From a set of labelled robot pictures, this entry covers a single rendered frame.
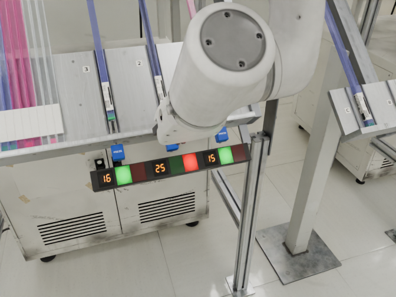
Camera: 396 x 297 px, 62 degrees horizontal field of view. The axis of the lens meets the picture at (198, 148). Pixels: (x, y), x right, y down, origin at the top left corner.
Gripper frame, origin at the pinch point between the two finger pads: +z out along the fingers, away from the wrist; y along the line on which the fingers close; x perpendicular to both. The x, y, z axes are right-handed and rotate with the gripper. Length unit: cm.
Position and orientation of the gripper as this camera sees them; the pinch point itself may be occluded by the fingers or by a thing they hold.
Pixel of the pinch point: (180, 133)
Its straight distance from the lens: 59.4
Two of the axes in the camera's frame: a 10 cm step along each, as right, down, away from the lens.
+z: -2.0, 2.2, 9.5
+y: 9.5, -1.8, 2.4
